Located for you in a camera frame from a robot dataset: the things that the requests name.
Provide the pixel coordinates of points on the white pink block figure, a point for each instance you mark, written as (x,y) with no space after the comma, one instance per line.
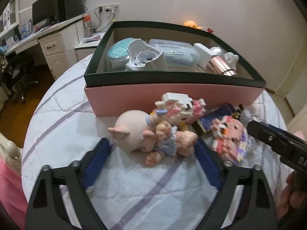
(177,109)

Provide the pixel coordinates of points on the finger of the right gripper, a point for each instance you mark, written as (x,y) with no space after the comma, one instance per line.
(282,142)

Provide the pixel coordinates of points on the white wall power strip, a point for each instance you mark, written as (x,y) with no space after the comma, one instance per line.
(114,7)

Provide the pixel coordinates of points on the clear plastic jar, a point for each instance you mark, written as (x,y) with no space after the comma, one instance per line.
(245,117)

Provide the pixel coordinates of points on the pig doll figurine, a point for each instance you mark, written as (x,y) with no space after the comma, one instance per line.
(136,130)

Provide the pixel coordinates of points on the teal oval plastic case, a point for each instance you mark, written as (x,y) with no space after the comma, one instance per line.
(118,56)

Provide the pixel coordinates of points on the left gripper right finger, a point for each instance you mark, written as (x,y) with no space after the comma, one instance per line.
(243,200)

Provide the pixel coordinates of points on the person right hand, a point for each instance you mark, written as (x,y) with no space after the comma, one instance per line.
(290,198)

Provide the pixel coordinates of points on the pink owl block figure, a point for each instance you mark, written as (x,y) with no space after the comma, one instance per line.
(229,139)

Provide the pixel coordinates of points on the rose gold metal canister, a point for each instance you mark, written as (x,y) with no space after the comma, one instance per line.
(217,65)

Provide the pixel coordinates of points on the white computer desk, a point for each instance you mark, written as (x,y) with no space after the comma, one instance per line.
(57,44)

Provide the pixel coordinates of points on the black computer monitor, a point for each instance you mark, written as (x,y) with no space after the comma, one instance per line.
(43,10)

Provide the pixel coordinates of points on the plastic bottle orange cap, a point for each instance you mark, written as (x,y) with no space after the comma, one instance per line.
(88,25)

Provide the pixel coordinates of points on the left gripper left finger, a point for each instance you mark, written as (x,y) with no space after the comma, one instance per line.
(59,199)

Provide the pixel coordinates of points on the black office chair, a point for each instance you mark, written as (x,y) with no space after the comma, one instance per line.
(17,74)

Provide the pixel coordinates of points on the clear dental flosser box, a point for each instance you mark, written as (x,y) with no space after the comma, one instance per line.
(178,55)

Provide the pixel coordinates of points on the pink bedding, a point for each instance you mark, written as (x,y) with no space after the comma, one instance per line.
(12,196)

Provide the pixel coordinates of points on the white astronaut figurine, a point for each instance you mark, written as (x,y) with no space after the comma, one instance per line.
(229,57)

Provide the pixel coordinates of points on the white glass door cabinet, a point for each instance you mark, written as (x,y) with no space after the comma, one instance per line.
(10,17)

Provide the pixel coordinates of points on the blue card box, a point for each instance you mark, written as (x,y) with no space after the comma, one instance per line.
(204,123)

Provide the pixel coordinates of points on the white bed post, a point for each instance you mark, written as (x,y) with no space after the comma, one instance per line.
(10,148)

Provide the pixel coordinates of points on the white small side cabinet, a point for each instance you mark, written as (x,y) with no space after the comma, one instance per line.
(86,48)

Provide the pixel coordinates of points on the green and pink tray box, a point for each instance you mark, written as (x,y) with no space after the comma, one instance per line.
(112,93)

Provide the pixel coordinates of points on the orange octopus plush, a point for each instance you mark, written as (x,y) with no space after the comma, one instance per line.
(192,24)

